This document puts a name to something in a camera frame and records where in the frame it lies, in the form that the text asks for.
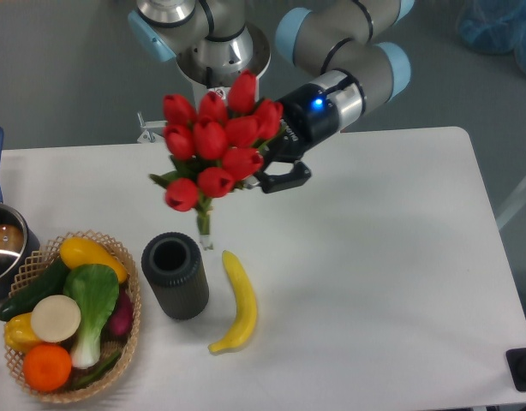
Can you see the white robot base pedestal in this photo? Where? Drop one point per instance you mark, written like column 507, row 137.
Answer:
column 210, row 63

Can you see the yellow bell pepper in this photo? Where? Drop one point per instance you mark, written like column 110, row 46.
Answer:
column 19, row 334

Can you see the purple sweet potato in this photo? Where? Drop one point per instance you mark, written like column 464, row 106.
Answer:
column 121, row 320

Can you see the green bok choy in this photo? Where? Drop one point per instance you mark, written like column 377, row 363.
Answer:
column 95, row 290

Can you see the blue handled saucepan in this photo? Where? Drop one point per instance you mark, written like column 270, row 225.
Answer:
column 17, row 241

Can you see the white frame at right edge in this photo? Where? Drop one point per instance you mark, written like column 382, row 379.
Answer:
column 512, row 205

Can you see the red tulip bouquet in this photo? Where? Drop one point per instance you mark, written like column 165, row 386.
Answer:
column 215, row 146

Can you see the woven wicker basket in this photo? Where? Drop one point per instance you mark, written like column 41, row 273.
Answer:
column 33, row 266

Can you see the green chili pepper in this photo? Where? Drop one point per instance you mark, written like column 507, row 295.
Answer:
column 83, row 378

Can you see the white round radish slice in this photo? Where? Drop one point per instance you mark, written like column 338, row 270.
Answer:
column 55, row 319

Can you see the yellow banana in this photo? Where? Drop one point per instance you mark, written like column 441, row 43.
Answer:
column 243, row 326

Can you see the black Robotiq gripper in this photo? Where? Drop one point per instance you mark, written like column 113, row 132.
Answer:
column 309, row 117

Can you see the black device at table edge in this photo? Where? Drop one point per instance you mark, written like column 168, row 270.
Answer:
column 516, row 359

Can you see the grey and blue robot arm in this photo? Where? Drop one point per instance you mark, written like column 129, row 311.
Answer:
column 335, row 46

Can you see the dark green cucumber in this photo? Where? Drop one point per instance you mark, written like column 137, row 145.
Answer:
column 49, row 282

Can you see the dark grey ribbed vase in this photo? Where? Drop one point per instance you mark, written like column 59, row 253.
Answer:
column 173, row 266

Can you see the blue plastic bag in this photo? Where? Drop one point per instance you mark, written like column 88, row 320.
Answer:
column 494, row 28

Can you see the orange fruit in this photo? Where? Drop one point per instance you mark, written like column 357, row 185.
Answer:
column 47, row 367

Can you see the yellow squash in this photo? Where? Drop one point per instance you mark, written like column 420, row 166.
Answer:
column 77, row 251

